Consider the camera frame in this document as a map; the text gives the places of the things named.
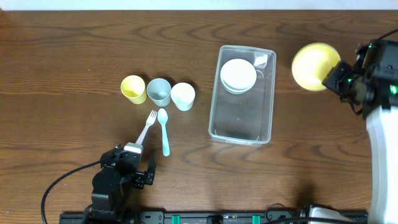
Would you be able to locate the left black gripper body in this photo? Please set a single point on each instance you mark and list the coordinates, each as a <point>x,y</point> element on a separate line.
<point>137,175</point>

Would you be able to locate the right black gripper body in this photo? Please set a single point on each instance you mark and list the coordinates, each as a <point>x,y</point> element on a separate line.
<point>339,76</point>

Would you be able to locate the yellow bowl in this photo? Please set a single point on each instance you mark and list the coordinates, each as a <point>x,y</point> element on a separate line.
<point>312,63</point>

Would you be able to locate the white plastic fork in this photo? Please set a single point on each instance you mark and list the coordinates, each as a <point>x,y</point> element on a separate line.
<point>149,122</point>

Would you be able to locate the light blue plastic spoon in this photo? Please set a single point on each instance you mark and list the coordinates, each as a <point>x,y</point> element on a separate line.
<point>162,119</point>

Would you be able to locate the yellow cup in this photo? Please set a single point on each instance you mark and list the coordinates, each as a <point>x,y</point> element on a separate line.
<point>133,88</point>

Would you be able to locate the grey cup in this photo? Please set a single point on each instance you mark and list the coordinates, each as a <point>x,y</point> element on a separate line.
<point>159,90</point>

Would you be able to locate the white cup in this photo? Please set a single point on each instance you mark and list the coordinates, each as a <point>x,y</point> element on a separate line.
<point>183,95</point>

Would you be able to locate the white bowl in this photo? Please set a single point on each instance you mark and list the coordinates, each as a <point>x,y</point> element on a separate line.
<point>238,74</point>

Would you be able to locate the grey bowl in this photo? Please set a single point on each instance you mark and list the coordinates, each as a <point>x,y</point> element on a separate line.
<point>236,91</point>

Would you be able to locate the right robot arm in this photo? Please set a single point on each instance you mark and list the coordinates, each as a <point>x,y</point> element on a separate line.
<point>381,126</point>

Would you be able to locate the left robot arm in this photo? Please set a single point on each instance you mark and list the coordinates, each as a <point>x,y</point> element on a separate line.
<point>119,174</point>

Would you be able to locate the clear plastic container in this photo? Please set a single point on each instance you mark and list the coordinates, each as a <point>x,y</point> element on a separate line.
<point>244,119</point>

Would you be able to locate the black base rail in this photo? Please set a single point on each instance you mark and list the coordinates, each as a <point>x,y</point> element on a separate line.
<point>279,215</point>

